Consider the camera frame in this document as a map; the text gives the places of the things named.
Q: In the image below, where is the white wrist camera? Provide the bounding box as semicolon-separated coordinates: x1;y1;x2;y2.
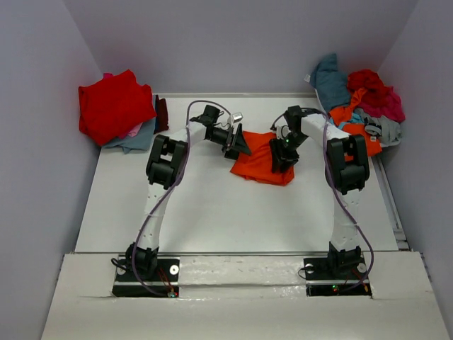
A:
270;125;290;140
229;112;243;125

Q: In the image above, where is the red crumpled t-shirt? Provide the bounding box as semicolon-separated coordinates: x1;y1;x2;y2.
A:
347;69;389;106

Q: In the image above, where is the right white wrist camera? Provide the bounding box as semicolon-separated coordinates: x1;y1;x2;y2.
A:
270;125;290;140

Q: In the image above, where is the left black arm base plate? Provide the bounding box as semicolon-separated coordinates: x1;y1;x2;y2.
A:
110;256;180;298

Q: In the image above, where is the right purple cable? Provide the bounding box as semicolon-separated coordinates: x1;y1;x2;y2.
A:
270;108;374;294

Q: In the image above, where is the orange t-shirt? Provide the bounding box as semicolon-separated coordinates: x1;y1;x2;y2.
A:
230;131;294;186
329;88;382;157

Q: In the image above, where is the folded red t-shirt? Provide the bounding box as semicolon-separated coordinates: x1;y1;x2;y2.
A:
78;69;156;147

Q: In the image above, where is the folded light blue t-shirt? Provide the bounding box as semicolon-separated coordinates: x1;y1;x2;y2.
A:
102;118;156;154

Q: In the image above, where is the folded pink t-shirt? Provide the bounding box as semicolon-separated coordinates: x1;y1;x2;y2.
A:
126;123;142;137

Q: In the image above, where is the folded maroon t-shirt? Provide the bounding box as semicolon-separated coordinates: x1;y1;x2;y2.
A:
154;95;169;134

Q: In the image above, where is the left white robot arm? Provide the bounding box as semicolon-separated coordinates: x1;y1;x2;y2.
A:
125;100;251;282

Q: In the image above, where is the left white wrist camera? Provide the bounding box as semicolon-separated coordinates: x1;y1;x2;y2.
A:
229;112;243;125

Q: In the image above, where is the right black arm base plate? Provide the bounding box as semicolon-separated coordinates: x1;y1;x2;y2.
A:
298;257;372;297

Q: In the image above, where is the cyan crumpled t-shirt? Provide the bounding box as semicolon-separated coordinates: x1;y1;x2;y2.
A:
326;113;365;140

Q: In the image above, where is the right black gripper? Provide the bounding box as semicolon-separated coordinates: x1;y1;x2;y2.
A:
269;132;309;173

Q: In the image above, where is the grey crumpled t-shirt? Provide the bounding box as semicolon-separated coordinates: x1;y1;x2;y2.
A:
354;108;402;147

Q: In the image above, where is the purple cable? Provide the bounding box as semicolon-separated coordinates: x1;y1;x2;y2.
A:
130;100;234;297
270;108;374;294

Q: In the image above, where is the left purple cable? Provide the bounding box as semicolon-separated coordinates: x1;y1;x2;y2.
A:
130;100;234;297

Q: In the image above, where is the teal blue crumpled t-shirt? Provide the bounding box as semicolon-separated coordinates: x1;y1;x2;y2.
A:
309;53;351;113

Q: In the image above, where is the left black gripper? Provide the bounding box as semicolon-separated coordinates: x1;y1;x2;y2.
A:
210;124;251;162

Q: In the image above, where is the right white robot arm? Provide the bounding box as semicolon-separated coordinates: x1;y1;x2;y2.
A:
270;106;369;281

